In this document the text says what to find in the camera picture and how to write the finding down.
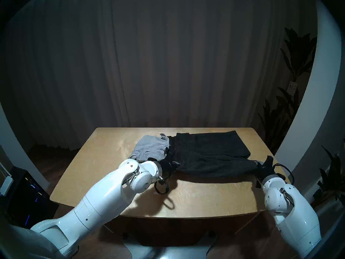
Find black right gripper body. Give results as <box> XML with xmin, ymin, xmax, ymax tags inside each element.
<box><xmin>256</xmin><ymin>165</ymin><xmax>278</xmax><ymax>188</ymax></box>

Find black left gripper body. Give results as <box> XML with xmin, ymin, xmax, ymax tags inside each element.
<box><xmin>158</xmin><ymin>160</ymin><xmax>180</xmax><ymax>179</ymax></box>

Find grey shorts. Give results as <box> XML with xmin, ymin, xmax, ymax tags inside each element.
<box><xmin>129</xmin><ymin>134</ymin><xmax>170</xmax><ymax>162</ymax></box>

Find black shorts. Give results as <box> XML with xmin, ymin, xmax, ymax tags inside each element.
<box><xmin>164</xmin><ymin>130</ymin><xmax>263</xmax><ymax>178</ymax></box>

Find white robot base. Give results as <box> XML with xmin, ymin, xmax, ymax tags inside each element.
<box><xmin>123</xmin><ymin>234</ymin><xmax>216</xmax><ymax>259</ymax></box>

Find small dark potted plant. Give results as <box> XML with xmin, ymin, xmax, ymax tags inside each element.
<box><xmin>310</xmin><ymin>145</ymin><xmax>345</xmax><ymax>207</ymax></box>

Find brown pleated curtain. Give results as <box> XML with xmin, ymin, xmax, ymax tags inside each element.
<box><xmin>0</xmin><ymin>0</ymin><xmax>318</xmax><ymax>155</ymax></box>

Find tall dark leafy plant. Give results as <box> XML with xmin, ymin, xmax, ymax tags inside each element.
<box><xmin>257</xmin><ymin>28</ymin><xmax>318</xmax><ymax>154</ymax></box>

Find black computer tower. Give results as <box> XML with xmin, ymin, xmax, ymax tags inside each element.
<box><xmin>5</xmin><ymin>166</ymin><xmax>60</xmax><ymax>229</ymax></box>

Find small white box device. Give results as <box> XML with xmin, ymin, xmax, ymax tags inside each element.
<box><xmin>0</xmin><ymin>176</ymin><xmax>13</xmax><ymax>197</ymax></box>

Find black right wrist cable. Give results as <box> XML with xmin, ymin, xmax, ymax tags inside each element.
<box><xmin>273</xmin><ymin>163</ymin><xmax>295</xmax><ymax>185</ymax></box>

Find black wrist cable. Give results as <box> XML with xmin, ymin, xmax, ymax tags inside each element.
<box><xmin>273</xmin><ymin>163</ymin><xmax>295</xmax><ymax>185</ymax></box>
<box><xmin>153</xmin><ymin>178</ymin><xmax>170</xmax><ymax>195</ymax></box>

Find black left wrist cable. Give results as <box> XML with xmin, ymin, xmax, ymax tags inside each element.
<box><xmin>153</xmin><ymin>178</ymin><xmax>170</xmax><ymax>195</ymax></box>

